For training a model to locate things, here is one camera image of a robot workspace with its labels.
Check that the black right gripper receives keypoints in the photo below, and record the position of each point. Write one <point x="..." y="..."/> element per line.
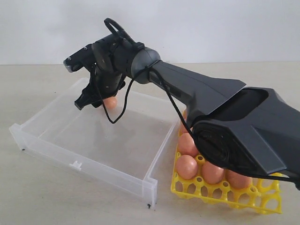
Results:
<point x="102" y="85"/>

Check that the brown egg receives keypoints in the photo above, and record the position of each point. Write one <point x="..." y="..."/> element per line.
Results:
<point x="184" y="114"/>
<point x="186" y="145"/>
<point x="183" y="129"/>
<point x="212" y="174"/>
<point x="238" y="181"/>
<point x="186" y="166"/>
<point x="110" y="103"/>

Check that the clear plastic drawer bin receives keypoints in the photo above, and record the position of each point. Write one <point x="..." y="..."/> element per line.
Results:
<point x="122" y="147"/>

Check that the yellow plastic egg tray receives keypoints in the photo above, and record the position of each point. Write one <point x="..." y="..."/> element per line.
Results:
<point x="261" y="195"/>

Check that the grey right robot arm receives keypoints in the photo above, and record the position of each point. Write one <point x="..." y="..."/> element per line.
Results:
<point x="249" y="130"/>

